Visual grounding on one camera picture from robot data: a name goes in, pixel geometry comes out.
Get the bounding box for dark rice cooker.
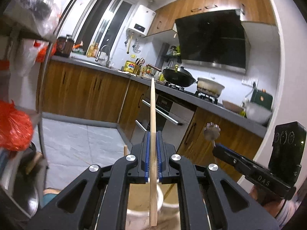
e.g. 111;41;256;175
55;34;74;58

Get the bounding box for black wok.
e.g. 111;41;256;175
146;64;197;88

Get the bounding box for person right hand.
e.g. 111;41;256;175
249;186;285;217

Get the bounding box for red plastic bag hanging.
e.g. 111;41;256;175
33;41;49;63

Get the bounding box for white ceramic pot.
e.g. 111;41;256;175
197;77;225;98

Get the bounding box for built-in steel oven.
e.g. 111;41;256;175
131;91;194;149

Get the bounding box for white plastic bag hanging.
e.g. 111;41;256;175
12;39;44;77

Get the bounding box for red plastic bag lower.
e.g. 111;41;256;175
0;101;33;152

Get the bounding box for white bowl on counter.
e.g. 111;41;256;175
246;102;272;125

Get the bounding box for green box on counter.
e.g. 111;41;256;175
250;89;273;105

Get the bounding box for steel shelving rack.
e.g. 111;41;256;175
1;0;77;224

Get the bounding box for black range hood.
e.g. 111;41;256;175
175;9;250;73

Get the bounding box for white water heater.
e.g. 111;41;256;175
127;5;156;37

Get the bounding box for white ceramic double utensil holder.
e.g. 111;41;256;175
125;183;181;229

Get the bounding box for yellow tin can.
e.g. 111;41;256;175
124;60;136;73

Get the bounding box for clear plastic bag on shelf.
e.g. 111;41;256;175
15;0;60;37

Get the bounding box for wooden base cabinets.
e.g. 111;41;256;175
35;59;264;182

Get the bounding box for silver flower spoon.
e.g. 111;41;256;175
203;122;221;148

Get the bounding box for kitchen faucet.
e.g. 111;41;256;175
95;45;111;68

